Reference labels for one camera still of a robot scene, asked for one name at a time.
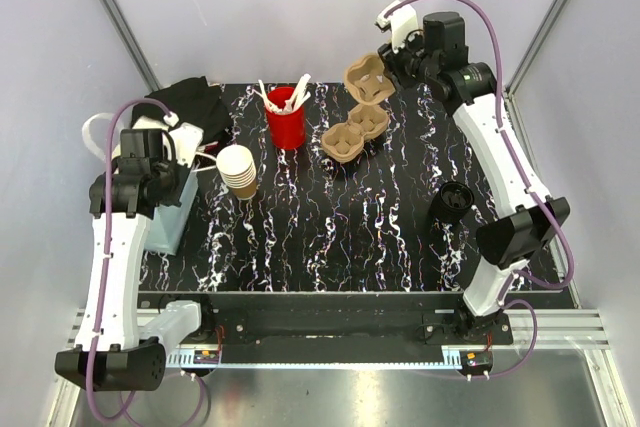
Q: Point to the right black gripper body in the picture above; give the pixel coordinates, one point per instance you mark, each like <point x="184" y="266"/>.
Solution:
<point x="409" y="66"/>

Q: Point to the cardboard cup carrier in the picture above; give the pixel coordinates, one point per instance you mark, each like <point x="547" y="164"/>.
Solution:
<point x="366" y="82"/>

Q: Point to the brown paper cup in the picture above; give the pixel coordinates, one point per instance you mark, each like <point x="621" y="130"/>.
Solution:
<point x="234" y="160"/>

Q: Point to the light blue paper bag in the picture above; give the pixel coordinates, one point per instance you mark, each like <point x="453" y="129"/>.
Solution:
<point x="168" y="225"/>

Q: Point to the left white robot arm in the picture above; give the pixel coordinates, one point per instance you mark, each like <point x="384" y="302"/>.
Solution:
<point x="111" y="351"/>

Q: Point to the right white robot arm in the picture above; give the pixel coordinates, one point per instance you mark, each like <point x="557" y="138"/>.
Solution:
<point x="433" y="51"/>

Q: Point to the white stirrers bundle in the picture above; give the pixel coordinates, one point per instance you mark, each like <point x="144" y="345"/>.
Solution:
<point x="292" y="102"/>

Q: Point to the red cup holder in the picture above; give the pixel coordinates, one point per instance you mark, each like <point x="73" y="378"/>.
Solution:
<point x="287" y="131"/>

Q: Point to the stack of black cup lids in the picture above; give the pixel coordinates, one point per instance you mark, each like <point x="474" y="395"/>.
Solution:
<point x="452" y="202"/>

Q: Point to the black marble pattern mat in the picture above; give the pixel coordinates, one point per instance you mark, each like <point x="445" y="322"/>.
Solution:
<point x="318" y="225"/>

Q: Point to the stack of brown paper cups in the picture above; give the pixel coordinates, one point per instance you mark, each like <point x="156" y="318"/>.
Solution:
<point x="243" y="185"/>

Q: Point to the black folded cloth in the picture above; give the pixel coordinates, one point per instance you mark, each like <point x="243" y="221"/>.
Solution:
<point x="197" y="102"/>

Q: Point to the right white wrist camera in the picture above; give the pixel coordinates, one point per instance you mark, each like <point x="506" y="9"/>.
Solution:
<point x="400" y="22"/>

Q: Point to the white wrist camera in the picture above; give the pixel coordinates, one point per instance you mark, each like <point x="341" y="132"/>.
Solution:
<point x="187" y="138"/>
<point x="400" y="22"/>

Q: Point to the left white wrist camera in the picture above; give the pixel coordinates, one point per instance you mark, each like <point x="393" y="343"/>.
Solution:
<point x="187" y="138"/>

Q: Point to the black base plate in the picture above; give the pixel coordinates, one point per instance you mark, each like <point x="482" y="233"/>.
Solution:
<point x="331" y="330"/>

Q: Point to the aluminium frame rail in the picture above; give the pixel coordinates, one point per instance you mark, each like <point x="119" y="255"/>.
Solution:
<point x="530" y="362"/>

